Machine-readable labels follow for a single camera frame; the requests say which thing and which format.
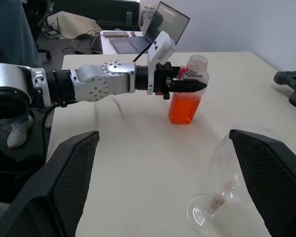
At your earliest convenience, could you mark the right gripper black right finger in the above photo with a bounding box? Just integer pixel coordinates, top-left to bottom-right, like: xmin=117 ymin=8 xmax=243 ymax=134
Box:
xmin=228 ymin=128 xmax=296 ymax=237

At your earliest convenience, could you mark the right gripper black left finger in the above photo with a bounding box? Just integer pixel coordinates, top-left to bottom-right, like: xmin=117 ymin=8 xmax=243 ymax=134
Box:
xmin=0 ymin=130 xmax=100 ymax=237

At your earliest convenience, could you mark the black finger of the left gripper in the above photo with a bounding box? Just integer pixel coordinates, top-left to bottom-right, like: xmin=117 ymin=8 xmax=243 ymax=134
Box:
xmin=172 ymin=79 xmax=208 ymax=93

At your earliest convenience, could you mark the bottle with orange liquid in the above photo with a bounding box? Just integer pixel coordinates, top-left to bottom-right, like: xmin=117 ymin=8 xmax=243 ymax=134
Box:
xmin=168 ymin=54 xmax=210 ymax=125

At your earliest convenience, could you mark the clear wine glass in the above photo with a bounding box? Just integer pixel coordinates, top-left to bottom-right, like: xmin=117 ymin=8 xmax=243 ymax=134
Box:
xmin=186 ymin=121 xmax=284 ymax=237

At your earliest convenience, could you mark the grey open laptop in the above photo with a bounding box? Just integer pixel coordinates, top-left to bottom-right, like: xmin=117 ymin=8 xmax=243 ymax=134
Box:
xmin=109 ymin=1 xmax=191 ymax=54

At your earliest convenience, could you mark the clear plastic jar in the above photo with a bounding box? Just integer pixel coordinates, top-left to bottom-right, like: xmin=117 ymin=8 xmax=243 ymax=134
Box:
xmin=140 ymin=4 xmax=157 ymax=33

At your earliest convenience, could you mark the white smartphone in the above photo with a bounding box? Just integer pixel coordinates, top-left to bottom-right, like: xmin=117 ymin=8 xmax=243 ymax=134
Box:
xmin=102 ymin=31 xmax=129 ymax=39

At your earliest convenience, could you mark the white sneaker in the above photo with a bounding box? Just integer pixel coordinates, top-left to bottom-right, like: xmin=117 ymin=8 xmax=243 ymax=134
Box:
xmin=6 ymin=115 xmax=34 ymax=149

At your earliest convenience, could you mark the grey handheld remote controller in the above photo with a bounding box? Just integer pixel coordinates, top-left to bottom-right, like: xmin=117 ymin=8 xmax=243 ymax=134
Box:
xmin=273 ymin=66 xmax=296 ymax=111

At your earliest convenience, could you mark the beige cloth bag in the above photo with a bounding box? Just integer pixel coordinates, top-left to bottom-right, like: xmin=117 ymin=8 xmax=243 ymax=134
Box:
xmin=46 ymin=11 xmax=102 ymax=40

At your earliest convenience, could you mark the black office chair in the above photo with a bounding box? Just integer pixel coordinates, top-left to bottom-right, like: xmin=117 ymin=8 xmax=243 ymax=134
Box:
xmin=22 ymin=0 xmax=55 ymax=60

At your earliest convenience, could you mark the blue jeans leg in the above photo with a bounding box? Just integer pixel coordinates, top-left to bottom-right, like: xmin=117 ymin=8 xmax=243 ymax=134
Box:
xmin=0 ymin=0 xmax=39 ymax=69

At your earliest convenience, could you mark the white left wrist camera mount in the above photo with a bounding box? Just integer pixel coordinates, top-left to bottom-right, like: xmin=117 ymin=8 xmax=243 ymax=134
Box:
xmin=147 ymin=31 xmax=176 ymax=96

